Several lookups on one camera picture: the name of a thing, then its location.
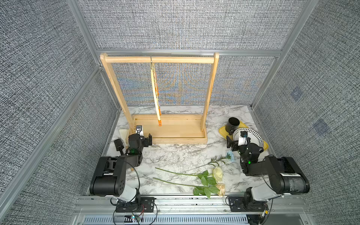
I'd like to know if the peach rose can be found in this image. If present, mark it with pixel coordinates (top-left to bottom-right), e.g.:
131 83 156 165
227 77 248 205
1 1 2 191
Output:
154 178 226 199

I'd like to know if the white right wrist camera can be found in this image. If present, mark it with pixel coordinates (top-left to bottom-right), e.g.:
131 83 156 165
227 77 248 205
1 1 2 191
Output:
238 131 251 146

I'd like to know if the blue flower with stem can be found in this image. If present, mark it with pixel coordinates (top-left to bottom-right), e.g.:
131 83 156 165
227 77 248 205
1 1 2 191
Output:
186 151 235 172

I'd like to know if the yellow tray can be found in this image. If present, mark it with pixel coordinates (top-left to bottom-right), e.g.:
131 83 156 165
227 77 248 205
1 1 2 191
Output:
218 121 269 151

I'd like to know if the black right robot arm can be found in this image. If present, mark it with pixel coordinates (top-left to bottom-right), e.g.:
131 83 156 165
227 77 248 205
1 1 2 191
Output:
226 131 310 212

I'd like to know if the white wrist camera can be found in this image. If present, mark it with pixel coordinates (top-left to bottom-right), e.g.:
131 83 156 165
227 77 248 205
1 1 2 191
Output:
136 125 143 136
238 131 251 146

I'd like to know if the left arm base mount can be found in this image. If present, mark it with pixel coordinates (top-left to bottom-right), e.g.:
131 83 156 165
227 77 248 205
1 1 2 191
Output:
115 197 155 213

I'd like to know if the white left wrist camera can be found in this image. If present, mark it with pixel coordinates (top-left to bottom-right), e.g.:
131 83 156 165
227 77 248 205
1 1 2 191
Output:
136 125 143 136

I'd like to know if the aluminium rail front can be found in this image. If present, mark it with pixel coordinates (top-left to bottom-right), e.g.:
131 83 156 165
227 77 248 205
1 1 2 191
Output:
72 195 311 217

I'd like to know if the white dotted plate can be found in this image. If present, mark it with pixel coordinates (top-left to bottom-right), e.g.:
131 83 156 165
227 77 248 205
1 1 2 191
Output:
232 128 264 147

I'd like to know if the wooden clothes rack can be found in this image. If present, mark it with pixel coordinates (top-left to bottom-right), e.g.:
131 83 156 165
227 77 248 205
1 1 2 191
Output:
100 52 220 144

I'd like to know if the black mug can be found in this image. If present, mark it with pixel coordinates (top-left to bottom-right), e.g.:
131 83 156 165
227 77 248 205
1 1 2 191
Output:
225 117 240 136

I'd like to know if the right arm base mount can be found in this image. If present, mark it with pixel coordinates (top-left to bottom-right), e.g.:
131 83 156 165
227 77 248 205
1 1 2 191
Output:
226 196 268 212

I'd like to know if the cream rose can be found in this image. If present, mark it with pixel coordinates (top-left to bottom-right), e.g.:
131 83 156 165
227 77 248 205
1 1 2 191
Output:
155 167 224 183

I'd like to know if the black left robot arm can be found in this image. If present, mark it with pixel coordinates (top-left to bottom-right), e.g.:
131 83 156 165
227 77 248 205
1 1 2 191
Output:
90 134 152 203

